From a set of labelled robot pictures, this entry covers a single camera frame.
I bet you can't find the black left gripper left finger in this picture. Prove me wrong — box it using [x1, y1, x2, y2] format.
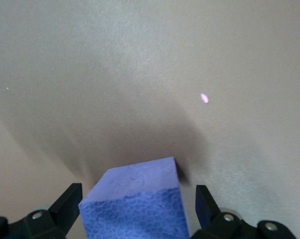
[0, 183, 84, 239]

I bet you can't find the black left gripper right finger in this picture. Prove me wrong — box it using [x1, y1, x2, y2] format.
[191, 184, 297, 239]

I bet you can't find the purple foam cube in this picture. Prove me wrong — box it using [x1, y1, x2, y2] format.
[78, 156, 192, 239]

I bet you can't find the brown paper table cover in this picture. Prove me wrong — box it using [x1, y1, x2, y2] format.
[0, 0, 300, 239]

